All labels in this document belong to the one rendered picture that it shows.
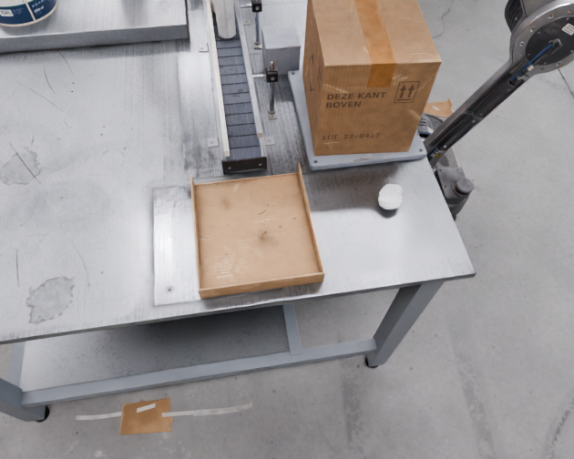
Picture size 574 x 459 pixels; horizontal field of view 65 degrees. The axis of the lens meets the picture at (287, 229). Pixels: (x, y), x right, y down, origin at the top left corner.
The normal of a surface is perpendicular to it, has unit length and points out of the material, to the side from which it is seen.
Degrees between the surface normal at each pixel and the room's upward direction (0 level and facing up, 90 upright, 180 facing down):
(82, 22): 0
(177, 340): 0
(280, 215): 0
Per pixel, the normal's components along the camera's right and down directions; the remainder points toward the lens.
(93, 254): 0.03, -0.54
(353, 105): 0.08, 0.84
